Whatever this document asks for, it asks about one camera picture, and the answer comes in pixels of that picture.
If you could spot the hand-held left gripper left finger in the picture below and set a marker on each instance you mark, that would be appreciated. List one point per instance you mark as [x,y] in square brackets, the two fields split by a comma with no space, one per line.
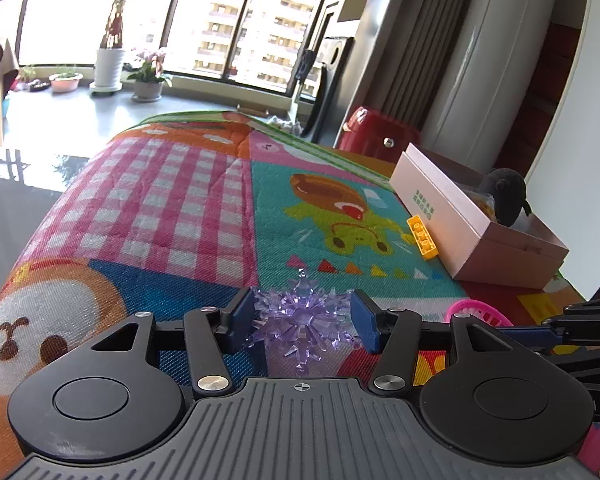
[244,315]

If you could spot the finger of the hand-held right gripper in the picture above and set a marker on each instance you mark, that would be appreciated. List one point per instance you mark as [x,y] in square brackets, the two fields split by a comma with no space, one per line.
[530,335]
[590,365]

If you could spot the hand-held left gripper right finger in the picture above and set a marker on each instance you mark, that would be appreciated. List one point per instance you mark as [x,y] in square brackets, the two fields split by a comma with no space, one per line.
[362,320]

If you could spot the pink plastic basket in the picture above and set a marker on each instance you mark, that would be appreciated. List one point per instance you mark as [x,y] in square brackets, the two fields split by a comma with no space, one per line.
[480,306]

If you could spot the purple crystal snowflake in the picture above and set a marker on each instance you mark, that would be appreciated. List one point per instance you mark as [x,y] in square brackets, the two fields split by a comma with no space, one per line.
[302,320]

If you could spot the pink cardboard box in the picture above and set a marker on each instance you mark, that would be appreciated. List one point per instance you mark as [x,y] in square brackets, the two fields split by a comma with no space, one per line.
[440,210]

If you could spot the clear packet of waffle bread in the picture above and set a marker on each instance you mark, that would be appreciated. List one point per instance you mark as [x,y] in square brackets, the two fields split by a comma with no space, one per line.
[482,205]

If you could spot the black plush toy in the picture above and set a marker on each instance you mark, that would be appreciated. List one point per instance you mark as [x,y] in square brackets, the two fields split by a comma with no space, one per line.
[507,192]

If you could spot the yellow toy brick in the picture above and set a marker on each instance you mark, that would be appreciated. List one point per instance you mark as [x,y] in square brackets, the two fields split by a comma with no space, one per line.
[422,237]

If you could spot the colourful cartoon play mat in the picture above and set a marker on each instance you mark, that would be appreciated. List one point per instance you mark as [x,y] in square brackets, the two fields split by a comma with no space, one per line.
[170,200]

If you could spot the pink flowering potted plant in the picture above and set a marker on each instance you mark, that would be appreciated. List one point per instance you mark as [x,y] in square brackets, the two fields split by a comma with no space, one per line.
[147,91]

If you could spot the grey pleated curtain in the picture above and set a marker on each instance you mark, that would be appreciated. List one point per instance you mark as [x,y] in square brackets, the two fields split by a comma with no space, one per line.
[410,50]

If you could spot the white standing air conditioner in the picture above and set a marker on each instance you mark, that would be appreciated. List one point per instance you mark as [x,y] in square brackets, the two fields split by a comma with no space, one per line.
[485,60]

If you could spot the tall plant in white pot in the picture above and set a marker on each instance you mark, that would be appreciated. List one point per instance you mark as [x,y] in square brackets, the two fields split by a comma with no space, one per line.
[107,67]

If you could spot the shallow plant bowl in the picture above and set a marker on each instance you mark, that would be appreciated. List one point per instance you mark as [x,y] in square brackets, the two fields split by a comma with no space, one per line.
[65,84]

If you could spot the dark framed window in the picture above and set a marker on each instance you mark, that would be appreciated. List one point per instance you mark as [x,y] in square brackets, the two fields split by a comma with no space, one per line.
[205,25]

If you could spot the small green potted plant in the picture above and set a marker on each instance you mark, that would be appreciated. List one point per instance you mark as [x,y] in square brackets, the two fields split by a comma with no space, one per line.
[27,77]

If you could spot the dark wooden door frame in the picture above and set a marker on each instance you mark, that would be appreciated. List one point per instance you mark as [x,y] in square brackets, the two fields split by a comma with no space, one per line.
[545,85]

